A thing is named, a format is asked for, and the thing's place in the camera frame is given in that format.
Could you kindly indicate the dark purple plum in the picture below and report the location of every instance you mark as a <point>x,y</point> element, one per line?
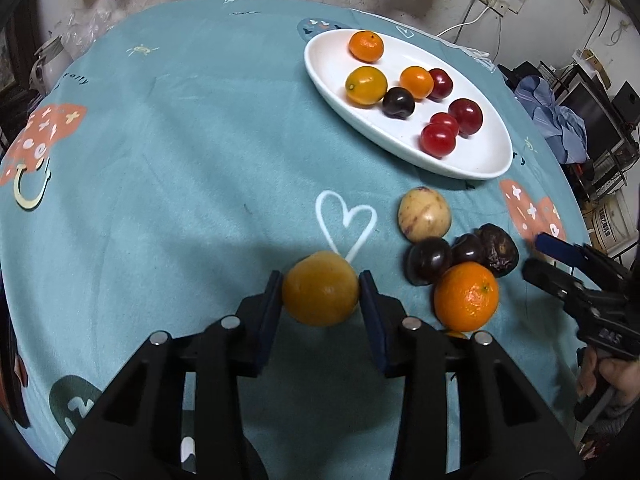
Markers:
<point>398,103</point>
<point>467,248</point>
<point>426,261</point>

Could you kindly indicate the right hand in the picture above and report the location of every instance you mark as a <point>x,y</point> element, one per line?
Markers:
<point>624,376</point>

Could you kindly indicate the yellow round fruit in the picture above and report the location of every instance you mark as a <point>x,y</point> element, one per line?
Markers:
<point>322,290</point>

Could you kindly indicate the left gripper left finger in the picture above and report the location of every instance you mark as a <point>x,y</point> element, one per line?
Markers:
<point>134,430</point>

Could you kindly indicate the small red cherry tomato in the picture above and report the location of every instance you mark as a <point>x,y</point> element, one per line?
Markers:
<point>447,120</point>

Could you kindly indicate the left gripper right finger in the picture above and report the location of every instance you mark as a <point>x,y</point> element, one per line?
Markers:
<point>468,411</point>

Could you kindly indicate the teal patterned tablecloth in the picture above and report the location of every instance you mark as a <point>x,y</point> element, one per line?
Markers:
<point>201,159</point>

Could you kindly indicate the small orange mandarin top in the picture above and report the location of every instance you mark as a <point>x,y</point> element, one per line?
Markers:
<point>366,46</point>

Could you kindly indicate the white bucket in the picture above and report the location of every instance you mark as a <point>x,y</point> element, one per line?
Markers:
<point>610,225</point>

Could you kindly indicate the red cherry tomato on plate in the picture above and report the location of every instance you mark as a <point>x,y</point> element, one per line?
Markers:
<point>442,84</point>

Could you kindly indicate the yellow orange kumquat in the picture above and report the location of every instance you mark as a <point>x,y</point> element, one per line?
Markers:
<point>365,86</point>

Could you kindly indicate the small orange kumquat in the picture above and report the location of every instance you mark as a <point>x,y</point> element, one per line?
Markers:
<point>418,81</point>

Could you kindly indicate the white oval plate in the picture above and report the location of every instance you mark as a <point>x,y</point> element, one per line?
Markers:
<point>485,155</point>

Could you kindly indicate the large orange mandarin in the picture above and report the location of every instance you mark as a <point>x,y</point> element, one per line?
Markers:
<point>466,297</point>

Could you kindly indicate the blue cloth pile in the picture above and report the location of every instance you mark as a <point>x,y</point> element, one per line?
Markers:
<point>564,131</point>

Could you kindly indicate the black metal rack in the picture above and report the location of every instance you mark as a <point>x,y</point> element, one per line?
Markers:
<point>611,146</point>

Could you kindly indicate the wrinkled dark passion fruit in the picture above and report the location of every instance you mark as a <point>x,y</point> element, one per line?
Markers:
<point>501,254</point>

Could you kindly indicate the tan passion fruit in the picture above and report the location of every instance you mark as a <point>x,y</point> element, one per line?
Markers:
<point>423,213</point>

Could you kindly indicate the large red plum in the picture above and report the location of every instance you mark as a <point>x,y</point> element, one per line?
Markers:
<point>468,115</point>

